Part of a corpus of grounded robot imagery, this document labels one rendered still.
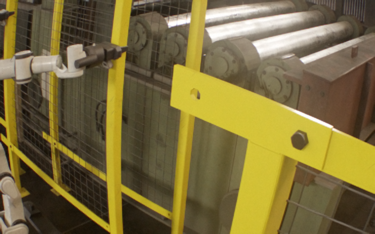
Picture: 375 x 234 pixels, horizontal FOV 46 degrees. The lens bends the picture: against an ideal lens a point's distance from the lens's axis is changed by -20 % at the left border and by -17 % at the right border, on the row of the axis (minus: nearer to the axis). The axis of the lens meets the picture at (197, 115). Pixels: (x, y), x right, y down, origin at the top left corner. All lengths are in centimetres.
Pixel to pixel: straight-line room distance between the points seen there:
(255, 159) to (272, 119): 6
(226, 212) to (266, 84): 81
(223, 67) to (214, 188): 71
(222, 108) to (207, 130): 237
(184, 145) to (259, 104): 198
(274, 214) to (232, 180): 235
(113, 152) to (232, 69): 89
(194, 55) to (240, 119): 178
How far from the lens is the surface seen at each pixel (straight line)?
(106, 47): 198
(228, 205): 299
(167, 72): 312
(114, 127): 215
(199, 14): 229
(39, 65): 195
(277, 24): 381
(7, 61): 202
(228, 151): 290
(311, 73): 236
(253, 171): 59
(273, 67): 264
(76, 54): 187
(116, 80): 207
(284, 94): 263
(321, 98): 237
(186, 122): 247
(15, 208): 274
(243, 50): 278
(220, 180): 301
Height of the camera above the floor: 206
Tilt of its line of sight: 25 degrees down
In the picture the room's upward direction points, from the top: 6 degrees clockwise
